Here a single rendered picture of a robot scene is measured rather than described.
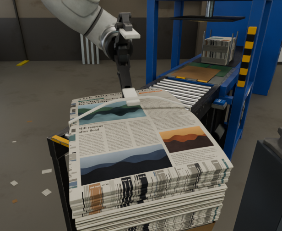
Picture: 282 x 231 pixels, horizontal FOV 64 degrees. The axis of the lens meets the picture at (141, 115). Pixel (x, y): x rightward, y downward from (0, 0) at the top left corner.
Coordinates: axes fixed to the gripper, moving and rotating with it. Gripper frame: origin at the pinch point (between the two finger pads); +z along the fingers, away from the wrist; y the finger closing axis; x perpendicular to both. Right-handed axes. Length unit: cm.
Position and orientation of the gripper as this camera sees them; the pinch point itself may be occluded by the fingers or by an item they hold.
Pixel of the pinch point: (132, 69)
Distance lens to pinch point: 48.2
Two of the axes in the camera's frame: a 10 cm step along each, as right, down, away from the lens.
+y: 0.0, 8.6, 5.1
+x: -9.7, 1.2, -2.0
